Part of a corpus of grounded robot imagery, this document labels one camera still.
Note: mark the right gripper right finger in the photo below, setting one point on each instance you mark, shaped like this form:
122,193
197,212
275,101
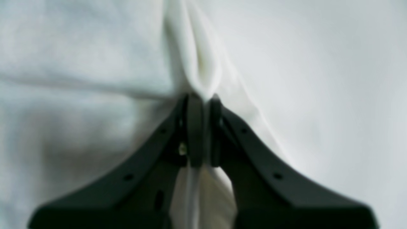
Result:
269,193

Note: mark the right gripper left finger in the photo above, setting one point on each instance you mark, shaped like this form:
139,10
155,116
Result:
137,194

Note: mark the white printed t-shirt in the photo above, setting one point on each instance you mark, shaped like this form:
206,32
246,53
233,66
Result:
85,82

